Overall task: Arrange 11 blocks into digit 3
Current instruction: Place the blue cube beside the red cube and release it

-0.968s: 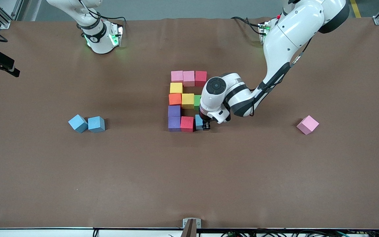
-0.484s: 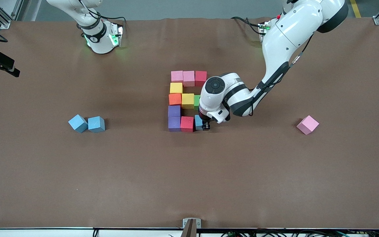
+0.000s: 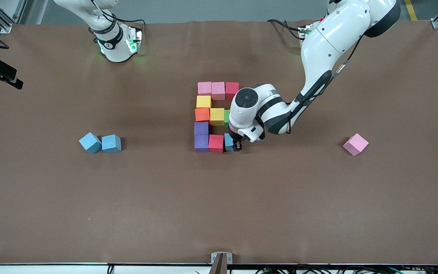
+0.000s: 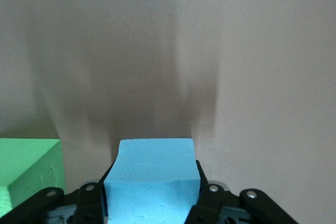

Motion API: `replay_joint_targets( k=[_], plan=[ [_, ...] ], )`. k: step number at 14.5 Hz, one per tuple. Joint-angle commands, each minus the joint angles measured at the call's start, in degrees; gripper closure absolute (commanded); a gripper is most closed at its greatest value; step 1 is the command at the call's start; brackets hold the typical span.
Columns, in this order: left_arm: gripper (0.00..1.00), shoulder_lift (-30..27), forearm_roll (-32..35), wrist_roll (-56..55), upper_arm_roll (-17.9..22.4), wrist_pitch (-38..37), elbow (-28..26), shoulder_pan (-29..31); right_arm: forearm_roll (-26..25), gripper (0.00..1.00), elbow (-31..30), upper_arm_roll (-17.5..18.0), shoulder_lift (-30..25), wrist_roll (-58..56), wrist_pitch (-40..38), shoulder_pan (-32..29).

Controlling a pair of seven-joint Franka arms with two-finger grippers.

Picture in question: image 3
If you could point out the red foam cube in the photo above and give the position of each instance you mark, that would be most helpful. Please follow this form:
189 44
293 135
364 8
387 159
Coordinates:
231 89
216 142

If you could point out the blue foam cube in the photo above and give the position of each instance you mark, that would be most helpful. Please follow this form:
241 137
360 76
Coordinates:
111 142
89 141
228 141

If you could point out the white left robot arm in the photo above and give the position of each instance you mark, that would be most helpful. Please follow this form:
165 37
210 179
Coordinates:
325 45

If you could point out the yellow floor tape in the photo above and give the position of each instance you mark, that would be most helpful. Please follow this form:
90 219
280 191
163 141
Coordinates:
411 10

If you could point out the white table edge rail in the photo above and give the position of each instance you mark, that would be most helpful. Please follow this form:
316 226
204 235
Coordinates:
32 269

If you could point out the yellow foam cube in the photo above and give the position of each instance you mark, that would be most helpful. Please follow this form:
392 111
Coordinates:
217 116
203 101

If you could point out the purple foam cube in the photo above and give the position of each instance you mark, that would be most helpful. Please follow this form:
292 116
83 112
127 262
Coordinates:
201 142
201 128

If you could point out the green foam cube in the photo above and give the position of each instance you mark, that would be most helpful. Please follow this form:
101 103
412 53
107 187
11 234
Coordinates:
226 117

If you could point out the pink foam cube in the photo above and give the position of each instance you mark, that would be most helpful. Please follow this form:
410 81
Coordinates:
218 90
204 87
355 144

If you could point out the orange foam cube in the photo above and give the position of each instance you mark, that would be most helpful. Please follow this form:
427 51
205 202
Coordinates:
202 114

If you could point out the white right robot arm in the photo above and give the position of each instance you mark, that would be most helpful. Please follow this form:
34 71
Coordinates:
114 49

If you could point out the brown table mat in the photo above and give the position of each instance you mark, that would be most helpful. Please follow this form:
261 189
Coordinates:
219 220

